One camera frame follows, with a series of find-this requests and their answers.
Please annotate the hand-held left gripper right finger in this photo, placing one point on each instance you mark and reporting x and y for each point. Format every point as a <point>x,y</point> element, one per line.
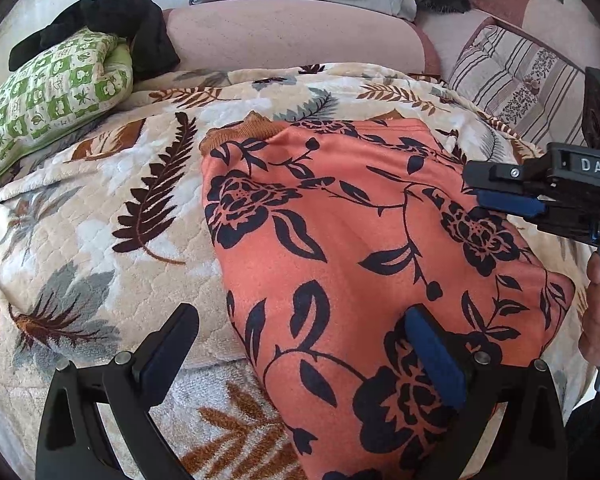
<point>436,357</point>

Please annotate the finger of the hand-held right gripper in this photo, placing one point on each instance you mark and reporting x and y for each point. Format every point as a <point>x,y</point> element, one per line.
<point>510,202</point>

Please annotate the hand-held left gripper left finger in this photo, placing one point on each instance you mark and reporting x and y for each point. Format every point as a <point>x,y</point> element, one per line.
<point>164,357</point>

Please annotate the orange black floral garment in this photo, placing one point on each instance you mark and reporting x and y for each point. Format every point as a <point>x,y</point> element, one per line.
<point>360,260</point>

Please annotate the striped floral cushion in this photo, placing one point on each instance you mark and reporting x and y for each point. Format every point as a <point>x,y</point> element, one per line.
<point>525,80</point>

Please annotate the leaf print fleece blanket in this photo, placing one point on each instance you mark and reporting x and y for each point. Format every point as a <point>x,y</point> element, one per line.
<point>105,240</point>

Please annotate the green white patterned pillow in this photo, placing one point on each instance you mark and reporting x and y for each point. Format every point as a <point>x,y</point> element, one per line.
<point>50,105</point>

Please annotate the black cloth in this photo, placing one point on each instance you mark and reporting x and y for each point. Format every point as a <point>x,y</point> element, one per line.
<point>130,15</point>

